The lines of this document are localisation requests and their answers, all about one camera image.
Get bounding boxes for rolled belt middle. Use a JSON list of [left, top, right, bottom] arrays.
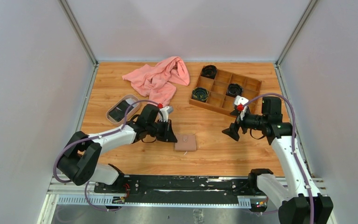
[[226, 83, 243, 98]]

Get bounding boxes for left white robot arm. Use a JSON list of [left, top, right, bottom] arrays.
[[53, 104, 178, 193]]

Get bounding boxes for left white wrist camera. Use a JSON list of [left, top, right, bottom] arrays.
[[158, 106, 173, 122]]

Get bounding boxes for pink card holder wallet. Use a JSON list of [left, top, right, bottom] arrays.
[[174, 134, 197, 152]]

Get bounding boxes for wooden divided tray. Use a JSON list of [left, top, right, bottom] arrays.
[[189, 68, 262, 116]]

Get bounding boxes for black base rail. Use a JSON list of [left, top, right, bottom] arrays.
[[89, 175, 278, 208]]

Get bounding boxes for rolled belt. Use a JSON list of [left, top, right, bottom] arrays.
[[200, 65, 218, 79], [226, 83, 243, 98], [191, 87, 209, 103]]

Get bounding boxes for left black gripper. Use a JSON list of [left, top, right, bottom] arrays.
[[146, 119, 178, 143]]

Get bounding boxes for pink cloth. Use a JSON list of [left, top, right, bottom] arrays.
[[122, 56, 190, 106]]

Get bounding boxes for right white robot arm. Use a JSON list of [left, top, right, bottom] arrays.
[[222, 93, 333, 224]]

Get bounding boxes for rolled belt front left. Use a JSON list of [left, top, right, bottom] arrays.
[[191, 87, 209, 103]]

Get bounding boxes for beige oval card tray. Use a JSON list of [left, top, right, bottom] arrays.
[[106, 94, 141, 126]]

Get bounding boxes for rolled belt back left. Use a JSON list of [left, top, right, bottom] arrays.
[[200, 65, 218, 79]]

